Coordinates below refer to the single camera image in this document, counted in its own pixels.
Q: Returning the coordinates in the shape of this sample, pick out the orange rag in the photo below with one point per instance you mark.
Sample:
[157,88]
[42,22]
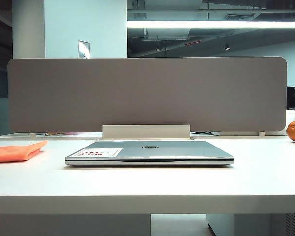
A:
[13,153]

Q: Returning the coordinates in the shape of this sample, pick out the silver closed laptop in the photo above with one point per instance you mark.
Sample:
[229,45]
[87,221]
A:
[149,153]

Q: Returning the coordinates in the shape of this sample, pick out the white red laptop sticker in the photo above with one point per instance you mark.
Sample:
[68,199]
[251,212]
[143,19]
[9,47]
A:
[99,153]

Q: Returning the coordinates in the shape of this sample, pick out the grey fabric desk divider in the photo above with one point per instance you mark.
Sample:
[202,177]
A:
[147,94]

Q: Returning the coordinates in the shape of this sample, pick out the red ceiling sign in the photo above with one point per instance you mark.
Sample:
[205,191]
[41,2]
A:
[193,43]

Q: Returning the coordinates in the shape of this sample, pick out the white small divider foot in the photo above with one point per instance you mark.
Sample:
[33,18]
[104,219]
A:
[261,134]
[33,135]

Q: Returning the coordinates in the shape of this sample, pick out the long white ceiling light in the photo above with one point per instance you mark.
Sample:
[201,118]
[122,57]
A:
[215,24]

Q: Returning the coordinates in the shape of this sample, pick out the white under-desk cabinet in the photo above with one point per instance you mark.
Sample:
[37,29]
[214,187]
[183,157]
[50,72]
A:
[220,224]

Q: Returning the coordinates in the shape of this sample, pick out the black computer monitor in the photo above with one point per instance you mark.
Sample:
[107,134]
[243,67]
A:
[290,97]

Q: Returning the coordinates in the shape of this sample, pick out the white divider centre bracket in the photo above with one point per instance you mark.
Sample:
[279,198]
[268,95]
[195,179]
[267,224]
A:
[146,132]

